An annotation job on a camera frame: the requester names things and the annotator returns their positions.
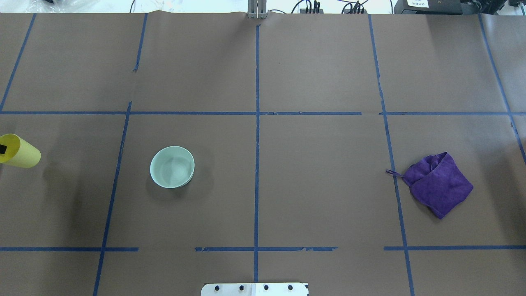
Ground yellow plastic cup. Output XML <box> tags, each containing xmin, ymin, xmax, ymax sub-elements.
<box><xmin>0</xmin><ymin>134</ymin><xmax>41</xmax><ymax>168</ymax></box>

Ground purple microfiber cloth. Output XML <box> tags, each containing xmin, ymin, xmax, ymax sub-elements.
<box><xmin>386</xmin><ymin>152</ymin><xmax>474</xmax><ymax>219</ymax></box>

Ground black equipment box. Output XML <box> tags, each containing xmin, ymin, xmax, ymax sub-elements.
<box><xmin>394</xmin><ymin>0</ymin><xmax>508</xmax><ymax>15</ymax></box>

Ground clear plastic bag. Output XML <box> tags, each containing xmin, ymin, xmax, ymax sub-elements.
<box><xmin>25</xmin><ymin>0</ymin><xmax>100</xmax><ymax>13</ymax></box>

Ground mint green bowl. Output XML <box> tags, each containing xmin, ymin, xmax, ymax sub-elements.
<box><xmin>150</xmin><ymin>146</ymin><xmax>195</xmax><ymax>189</ymax></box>

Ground grey aluminium post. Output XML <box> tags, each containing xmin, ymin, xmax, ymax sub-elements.
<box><xmin>247</xmin><ymin>0</ymin><xmax>268</xmax><ymax>19</ymax></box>

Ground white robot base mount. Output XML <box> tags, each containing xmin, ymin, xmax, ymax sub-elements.
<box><xmin>201</xmin><ymin>282</ymin><xmax>309</xmax><ymax>296</ymax></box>

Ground black power strip cables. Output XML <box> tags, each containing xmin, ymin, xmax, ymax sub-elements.
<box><xmin>292</xmin><ymin>0</ymin><xmax>368</xmax><ymax>14</ymax></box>

